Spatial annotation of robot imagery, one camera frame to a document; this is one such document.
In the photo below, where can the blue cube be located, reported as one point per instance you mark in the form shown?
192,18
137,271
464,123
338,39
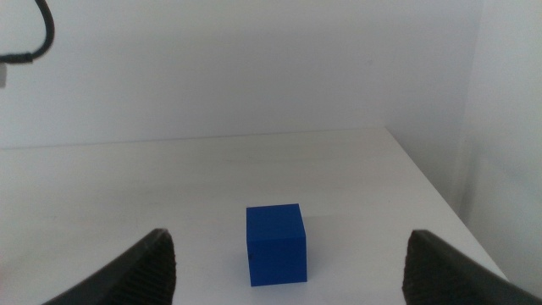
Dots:
275,250

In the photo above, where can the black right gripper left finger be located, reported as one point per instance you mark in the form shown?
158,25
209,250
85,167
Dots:
144,275

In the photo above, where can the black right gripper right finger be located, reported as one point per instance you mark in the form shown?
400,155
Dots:
440,279

